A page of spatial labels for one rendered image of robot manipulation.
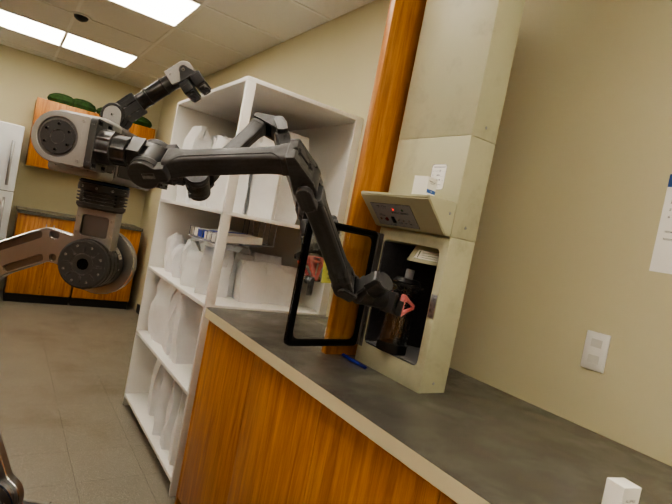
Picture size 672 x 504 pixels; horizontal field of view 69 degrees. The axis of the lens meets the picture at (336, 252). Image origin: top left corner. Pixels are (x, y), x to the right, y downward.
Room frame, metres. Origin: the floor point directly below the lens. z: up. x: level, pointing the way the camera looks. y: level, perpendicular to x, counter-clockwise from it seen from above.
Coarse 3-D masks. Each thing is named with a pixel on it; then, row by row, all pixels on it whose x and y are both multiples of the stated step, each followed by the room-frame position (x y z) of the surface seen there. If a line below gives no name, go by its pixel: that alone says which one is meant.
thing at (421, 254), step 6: (420, 246) 1.57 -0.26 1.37; (414, 252) 1.58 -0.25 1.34; (420, 252) 1.55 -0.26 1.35; (426, 252) 1.54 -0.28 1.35; (432, 252) 1.53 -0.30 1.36; (438, 252) 1.53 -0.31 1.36; (408, 258) 1.59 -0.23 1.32; (414, 258) 1.56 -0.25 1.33; (420, 258) 1.54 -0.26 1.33; (426, 258) 1.53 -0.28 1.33; (432, 258) 1.53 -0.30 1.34; (438, 258) 1.52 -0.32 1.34; (432, 264) 1.52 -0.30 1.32
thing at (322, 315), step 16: (352, 240) 1.60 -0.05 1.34; (368, 240) 1.65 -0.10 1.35; (320, 256) 1.52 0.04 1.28; (352, 256) 1.61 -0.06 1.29; (368, 256) 1.66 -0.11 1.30; (320, 272) 1.53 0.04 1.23; (304, 288) 1.50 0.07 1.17; (320, 288) 1.54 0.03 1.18; (304, 304) 1.51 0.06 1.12; (320, 304) 1.55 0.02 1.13; (336, 304) 1.59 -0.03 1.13; (352, 304) 1.64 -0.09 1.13; (288, 320) 1.48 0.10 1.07; (304, 320) 1.51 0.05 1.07; (320, 320) 1.56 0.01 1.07; (336, 320) 1.60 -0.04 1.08; (352, 320) 1.65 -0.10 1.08; (304, 336) 1.52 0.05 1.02; (320, 336) 1.56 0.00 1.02; (336, 336) 1.61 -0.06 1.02
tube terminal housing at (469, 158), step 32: (416, 160) 1.60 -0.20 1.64; (448, 160) 1.49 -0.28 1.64; (480, 160) 1.46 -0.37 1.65; (448, 192) 1.47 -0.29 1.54; (480, 192) 1.48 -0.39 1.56; (448, 256) 1.44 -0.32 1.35; (448, 288) 1.45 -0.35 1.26; (448, 320) 1.47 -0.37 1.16; (384, 352) 1.58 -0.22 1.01; (448, 352) 1.48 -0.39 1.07; (416, 384) 1.44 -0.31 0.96
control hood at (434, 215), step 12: (372, 192) 1.58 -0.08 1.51; (384, 192) 1.53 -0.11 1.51; (408, 204) 1.46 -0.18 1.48; (420, 204) 1.41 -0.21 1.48; (432, 204) 1.38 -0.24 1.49; (444, 204) 1.40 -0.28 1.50; (456, 204) 1.43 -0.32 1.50; (372, 216) 1.66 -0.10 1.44; (420, 216) 1.45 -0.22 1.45; (432, 216) 1.40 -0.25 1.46; (444, 216) 1.41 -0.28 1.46; (396, 228) 1.62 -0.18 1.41; (408, 228) 1.54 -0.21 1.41; (420, 228) 1.49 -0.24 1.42; (432, 228) 1.44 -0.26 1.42; (444, 228) 1.41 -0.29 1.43
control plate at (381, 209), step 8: (376, 208) 1.61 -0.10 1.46; (384, 208) 1.57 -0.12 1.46; (400, 208) 1.50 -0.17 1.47; (408, 208) 1.47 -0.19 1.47; (384, 216) 1.60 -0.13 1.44; (392, 216) 1.56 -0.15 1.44; (400, 216) 1.53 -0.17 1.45; (408, 216) 1.49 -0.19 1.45; (392, 224) 1.59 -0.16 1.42; (400, 224) 1.56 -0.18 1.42; (408, 224) 1.52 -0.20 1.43; (416, 224) 1.49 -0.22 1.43
